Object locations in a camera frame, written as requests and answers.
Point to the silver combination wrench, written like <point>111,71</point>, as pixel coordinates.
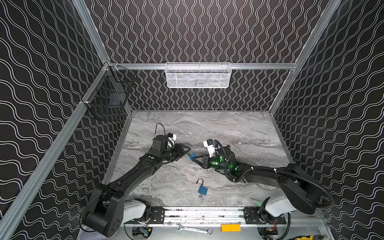
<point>196,230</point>

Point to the black wire mesh basket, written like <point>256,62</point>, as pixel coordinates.
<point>108,102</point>

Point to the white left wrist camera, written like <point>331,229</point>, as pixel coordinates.
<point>171,139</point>

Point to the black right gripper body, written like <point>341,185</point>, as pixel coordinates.
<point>205,159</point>

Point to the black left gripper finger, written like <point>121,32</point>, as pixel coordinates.
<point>185,148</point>
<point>187,155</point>

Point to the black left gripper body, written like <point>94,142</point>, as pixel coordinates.
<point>180,151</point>

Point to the white wire mesh basket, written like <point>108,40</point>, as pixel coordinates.
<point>198,78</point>

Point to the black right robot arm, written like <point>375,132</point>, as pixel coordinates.
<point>300,191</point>

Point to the yellow block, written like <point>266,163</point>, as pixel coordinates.
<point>229,228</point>

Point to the aluminium left side bar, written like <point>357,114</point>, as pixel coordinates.
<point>19,207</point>

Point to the aluminium corner frame post right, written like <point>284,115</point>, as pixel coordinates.
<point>313,39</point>

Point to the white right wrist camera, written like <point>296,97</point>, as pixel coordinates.
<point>211,147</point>

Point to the aluminium corner frame post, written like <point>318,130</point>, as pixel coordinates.
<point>90,26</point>
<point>313,39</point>

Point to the aluminium back crossbar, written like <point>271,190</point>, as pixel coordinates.
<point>190,65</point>

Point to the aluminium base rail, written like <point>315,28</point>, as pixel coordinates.
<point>204,214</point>

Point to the blue padlock front large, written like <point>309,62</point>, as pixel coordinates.
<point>202,189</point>

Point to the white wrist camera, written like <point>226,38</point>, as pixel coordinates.
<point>171,139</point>
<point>211,147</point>

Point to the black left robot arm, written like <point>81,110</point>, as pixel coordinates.
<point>108,208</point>

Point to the yellow black tool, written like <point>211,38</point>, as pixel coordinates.
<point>309,237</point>

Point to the aluminium corner frame post left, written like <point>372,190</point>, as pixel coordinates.
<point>90,26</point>

